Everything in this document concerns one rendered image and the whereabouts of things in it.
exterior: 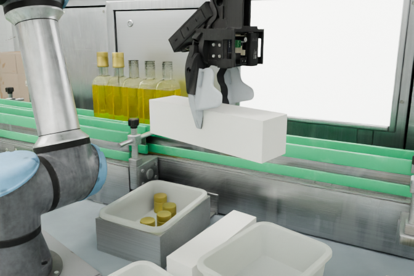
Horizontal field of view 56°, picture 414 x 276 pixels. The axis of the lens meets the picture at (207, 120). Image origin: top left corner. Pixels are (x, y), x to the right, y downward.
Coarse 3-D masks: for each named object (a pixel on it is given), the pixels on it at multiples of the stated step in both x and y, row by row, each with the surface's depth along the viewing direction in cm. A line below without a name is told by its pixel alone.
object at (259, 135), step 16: (176, 96) 71; (160, 112) 66; (176, 112) 63; (208, 112) 58; (224, 112) 57; (240, 112) 57; (256, 112) 57; (272, 112) 57; (160, 128) 67; (176, 128) 64; (192, 128) 61; (208, 128) 59; (224, 128) 57; (240, 128) 54; (256, 128) 52; (272, 128) 54; (192, 144) 62; (208, 144) 59; (224, 144) 57; (240, 144) 55; (256, 144) 53; (272, 144) 54; (256, 160) 53
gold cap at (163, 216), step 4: (160, 212) 90; (164, 212) 90; (168, 212) 90; (156, 216) 89; (160, 216) 88; (164, 216) 88; (168, 216) 88; (156, 220) 89; (160, 220) 88; (164, 220) 88; (168, 220) 88; (160, 224) 88
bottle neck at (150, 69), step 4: (148, 60) 110; (152, 60) 110; (148, 64) 108; (152, 64) 108; (148, 68) 108; (152, 68) 109; (148, 72) 109; (152, 72) 109; (148, 76) 109; (152, 76) 109
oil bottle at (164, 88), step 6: (156, 84) 107; (162, 84) 106; (168, 84) 106; (174, 84) 107; (156, 90) 107; (162, 90) 106; (168, 90) 105; (174, 90) 107; (180, 90) 109; (156, 96) 108; (162, 96) 107; (168, 96) 106
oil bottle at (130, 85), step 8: (128, 80) 111; (136, 80) 111; (128, 88) 111; (136, 88) 110; (128, 96) 112; (136, 96) 111; (128, 104) 113; (136, 104) 111; (128, 112) 113; (136, 112) 112
